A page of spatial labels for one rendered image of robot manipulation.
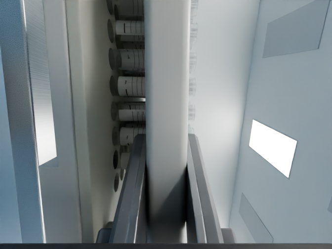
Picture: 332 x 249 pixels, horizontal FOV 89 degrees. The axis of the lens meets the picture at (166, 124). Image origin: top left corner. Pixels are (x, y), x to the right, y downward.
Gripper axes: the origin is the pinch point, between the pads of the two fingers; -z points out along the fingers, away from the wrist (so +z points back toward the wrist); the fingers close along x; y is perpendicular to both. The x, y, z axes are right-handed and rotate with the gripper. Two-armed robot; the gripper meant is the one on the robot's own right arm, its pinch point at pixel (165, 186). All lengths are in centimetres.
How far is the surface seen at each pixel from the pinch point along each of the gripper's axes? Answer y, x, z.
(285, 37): 55, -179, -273
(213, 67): 129, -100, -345
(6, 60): -0.3, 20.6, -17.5
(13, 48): -1.5, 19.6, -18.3
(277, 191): 252, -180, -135
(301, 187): 202, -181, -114
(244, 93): 178, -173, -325
